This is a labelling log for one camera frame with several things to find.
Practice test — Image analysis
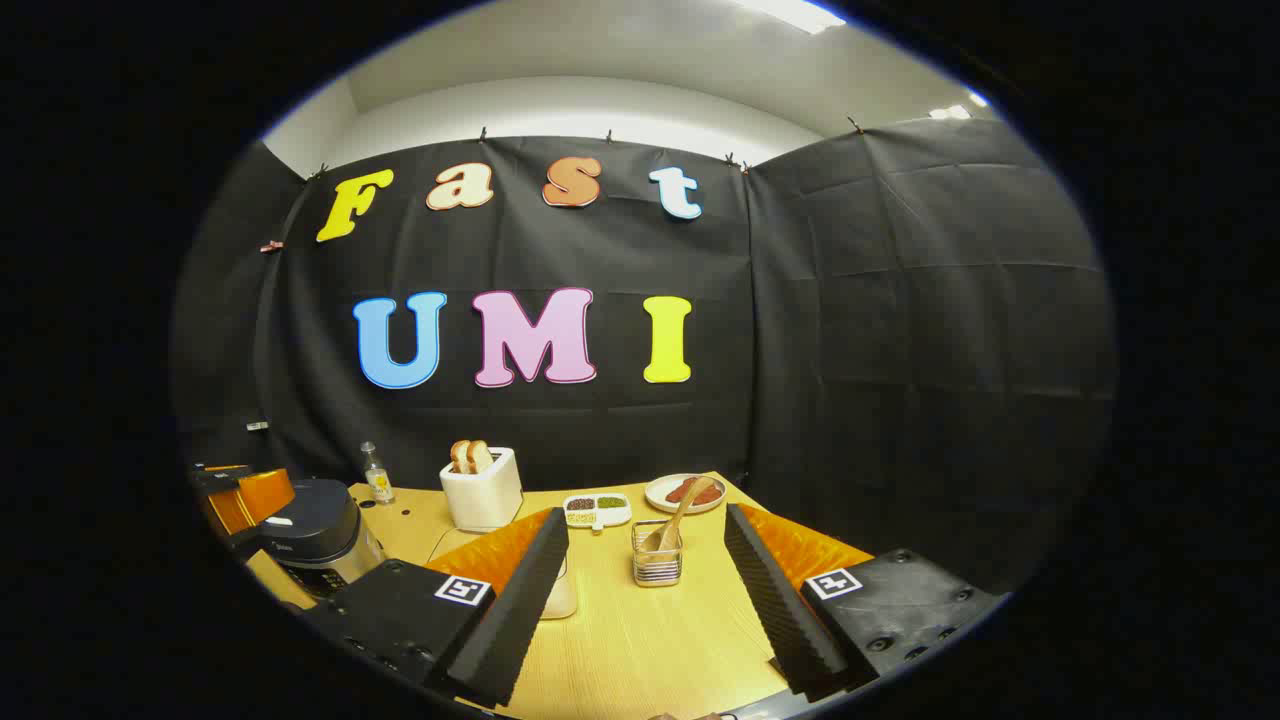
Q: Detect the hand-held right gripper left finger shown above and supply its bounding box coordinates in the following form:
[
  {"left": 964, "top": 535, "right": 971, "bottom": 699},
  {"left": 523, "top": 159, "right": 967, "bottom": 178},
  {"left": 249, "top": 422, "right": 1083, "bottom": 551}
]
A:
[{"left": 300, "top": 507, "right": 571, "bottom": 709}]

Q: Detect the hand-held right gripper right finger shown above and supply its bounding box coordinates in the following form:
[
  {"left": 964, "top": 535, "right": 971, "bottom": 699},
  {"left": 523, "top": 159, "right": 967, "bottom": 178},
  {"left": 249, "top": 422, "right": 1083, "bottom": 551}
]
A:
[{"left": 723, "top": 503, "right": 1006, "bottom": 701}]

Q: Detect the dark grey rice cooker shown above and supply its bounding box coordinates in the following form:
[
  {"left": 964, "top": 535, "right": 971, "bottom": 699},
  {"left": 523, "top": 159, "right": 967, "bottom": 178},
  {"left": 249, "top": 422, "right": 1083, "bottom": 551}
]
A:
[{"left": 255, "top": 478, "right": 389, "bottom": 603}]

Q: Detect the metal wire chopstick holder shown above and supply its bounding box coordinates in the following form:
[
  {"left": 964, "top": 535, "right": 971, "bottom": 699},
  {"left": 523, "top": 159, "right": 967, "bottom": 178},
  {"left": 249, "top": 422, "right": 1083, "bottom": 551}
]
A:
[{"left": 632, "top": 519, "right": 685, "bottom": 588}]

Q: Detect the wooden spoon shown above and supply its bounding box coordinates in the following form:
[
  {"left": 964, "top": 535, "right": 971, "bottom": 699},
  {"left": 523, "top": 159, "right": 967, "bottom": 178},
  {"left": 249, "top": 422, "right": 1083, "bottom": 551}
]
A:
[{"left": 641, "top": 477, "right": 717, "bottom": 557}]

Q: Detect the white toaster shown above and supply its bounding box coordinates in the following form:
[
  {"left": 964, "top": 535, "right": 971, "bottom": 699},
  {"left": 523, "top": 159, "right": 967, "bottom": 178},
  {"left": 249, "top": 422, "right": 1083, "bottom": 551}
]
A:
[{"left": 439, "top": 447, "right": 524, "bottom": 533}]

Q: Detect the small clear glass bottle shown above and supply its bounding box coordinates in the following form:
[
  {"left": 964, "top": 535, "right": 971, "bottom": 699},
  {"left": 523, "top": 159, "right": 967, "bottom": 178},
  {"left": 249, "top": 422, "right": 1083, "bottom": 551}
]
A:
[{"left": 360, "top": 441, "right": 395, "bottom": 505}]

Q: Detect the white divided bean dish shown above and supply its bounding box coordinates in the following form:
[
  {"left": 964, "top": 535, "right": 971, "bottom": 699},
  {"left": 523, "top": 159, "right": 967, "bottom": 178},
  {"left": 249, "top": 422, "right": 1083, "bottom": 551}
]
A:
[{"left": 562, "top": 493, "right": 633, "bottom": 533}]

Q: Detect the white round plate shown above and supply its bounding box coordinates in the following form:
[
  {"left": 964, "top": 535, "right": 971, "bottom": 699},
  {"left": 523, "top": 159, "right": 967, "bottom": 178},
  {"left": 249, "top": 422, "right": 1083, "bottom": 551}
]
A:
[{"left": 644, "top": 473, "right": 728, "bottom": 516}]

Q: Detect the black backdrop cloth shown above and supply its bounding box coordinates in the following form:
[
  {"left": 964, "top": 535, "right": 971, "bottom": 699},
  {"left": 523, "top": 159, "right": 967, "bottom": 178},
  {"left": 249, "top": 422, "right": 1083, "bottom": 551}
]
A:
[{"left": 170, "top": 118, "right": 1118, "bottom": 601}]

